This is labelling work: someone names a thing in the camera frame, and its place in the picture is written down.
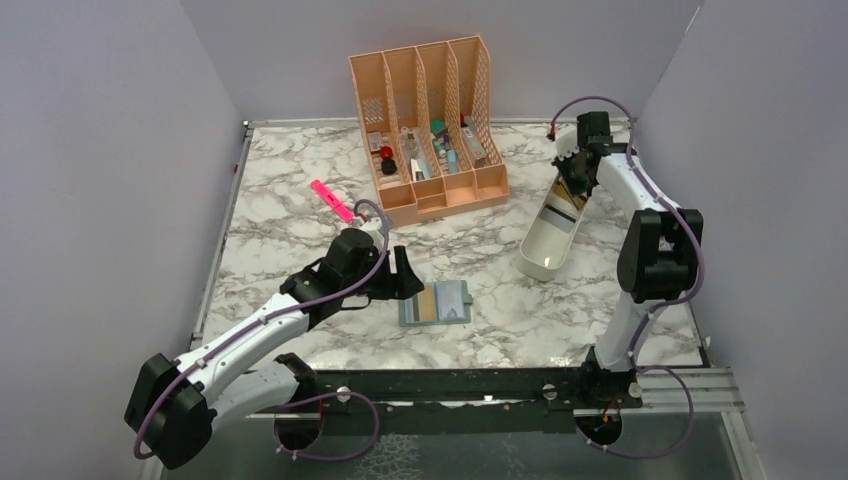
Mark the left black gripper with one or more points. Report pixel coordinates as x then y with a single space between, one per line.
402 284

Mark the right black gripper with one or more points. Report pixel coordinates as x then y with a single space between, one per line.
575 188

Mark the gold credit card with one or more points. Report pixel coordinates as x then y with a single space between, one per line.
423 307

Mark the green card holder wallet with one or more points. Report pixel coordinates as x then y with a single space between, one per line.
404 312

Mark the silver VIP credit card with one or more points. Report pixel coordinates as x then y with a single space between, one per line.
450 302

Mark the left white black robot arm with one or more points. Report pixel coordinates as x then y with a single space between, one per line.
178 404

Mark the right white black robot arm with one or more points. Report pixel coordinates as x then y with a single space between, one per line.
659 258

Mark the white oblong plastic tray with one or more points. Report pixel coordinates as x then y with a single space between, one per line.
543 250

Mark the pink highlighter marker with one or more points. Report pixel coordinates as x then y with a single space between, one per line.
332 200

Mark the grey red stapler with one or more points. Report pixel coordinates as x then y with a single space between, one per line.
475 148

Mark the black round stamp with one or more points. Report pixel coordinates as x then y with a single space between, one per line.
388 166

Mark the green eraser block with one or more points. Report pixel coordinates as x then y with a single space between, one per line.
438 128

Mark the orange plastic desk organizer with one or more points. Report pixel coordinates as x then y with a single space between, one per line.
397 92

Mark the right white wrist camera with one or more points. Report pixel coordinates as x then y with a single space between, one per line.
566 145

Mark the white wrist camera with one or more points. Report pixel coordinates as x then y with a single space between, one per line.
566 145
374 228

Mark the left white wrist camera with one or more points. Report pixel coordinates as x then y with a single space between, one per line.
374 228

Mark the black metal base rail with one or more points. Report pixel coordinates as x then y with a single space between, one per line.
458 401

